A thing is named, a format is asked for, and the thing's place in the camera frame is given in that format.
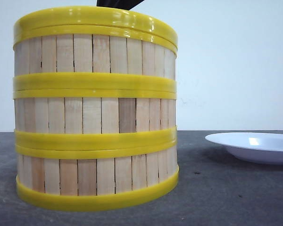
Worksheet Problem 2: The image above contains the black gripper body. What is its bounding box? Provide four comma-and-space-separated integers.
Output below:
96, 0, 144, 10

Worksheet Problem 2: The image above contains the yellow-rimmed bamboo steamer lid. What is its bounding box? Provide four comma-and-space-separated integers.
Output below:
14, 6, 178, 51

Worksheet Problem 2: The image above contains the bamboo steamer basket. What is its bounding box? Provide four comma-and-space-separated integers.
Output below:
16, 138, 179, 211
13, 24, 177, 99
15, 97, 176, 158

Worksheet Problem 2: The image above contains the white plate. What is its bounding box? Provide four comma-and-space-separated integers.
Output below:
205, 132, 283, 165

